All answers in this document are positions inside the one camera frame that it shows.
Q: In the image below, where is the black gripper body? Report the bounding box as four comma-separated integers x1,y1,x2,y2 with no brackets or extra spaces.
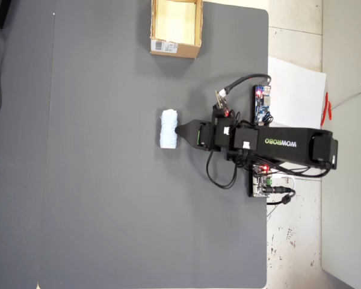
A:
197,120,222,152

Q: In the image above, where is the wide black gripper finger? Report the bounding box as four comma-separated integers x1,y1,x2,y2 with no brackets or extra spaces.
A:
174,119,200,148

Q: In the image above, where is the light blue cloth-wrapped block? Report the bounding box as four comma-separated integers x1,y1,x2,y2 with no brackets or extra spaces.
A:
158,108,179,150

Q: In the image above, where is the open brown cardboard box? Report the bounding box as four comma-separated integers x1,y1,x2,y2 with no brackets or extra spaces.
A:
149,0,204,60

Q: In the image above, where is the blue circuit board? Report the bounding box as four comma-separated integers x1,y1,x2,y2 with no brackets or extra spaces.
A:
251,85,272,126

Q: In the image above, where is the driver board with green terminal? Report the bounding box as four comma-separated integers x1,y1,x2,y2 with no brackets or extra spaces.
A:
248,164,274,199

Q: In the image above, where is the white barcode label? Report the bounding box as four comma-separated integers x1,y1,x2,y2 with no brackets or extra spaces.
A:
151,40,178,54

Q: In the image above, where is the grey table mat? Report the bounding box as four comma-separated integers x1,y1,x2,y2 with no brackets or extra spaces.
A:
37,0,270,289

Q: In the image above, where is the white paper sheet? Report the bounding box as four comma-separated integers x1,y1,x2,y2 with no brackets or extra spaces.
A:
268,56,327,130

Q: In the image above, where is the black servo cable loop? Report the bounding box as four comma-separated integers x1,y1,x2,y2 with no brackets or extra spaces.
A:
206,150,238,190

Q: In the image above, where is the black braided camera cable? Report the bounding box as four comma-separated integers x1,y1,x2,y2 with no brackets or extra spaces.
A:
221,74,273,99

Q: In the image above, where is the black power plug cable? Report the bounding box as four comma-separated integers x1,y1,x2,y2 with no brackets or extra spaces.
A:
266,185,297,206

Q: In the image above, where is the white usb cable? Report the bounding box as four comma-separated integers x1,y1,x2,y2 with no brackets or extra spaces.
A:
272,175,296,193

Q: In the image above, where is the black cable bundle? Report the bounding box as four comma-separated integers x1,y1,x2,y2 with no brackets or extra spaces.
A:
252,156,332,178

